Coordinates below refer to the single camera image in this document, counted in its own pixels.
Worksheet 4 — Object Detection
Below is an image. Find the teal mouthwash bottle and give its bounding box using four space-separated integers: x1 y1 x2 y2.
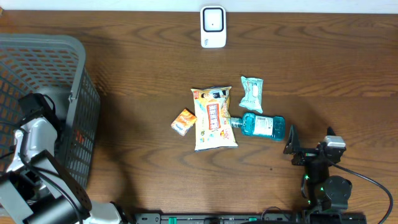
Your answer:
229 113 285 141

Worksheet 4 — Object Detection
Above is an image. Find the mint green tissue pack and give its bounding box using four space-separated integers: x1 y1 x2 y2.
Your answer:
239 76 264 113

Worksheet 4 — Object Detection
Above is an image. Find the yellow snack bag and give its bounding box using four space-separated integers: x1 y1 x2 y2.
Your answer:
192 86 238 152

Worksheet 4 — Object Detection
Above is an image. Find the small orange box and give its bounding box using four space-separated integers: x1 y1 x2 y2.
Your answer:
170 109 197 136

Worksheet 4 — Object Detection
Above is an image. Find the red orange snack packet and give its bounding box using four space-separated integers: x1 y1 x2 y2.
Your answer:
75 130 85 144

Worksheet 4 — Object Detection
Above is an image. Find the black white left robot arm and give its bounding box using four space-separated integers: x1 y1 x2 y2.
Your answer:
1 93 129 224

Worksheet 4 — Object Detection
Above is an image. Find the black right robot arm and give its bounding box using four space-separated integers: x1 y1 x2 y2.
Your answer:
284 126 367 224

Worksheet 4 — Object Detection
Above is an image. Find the white barcode scanner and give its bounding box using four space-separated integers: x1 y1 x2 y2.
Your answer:
200 6 227 49

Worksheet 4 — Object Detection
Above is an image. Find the gray plastic shopping basket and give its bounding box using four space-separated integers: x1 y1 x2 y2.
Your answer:
1 34 100 187

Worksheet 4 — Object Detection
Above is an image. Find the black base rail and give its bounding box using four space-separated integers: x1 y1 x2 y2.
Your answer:
134 212 367 224

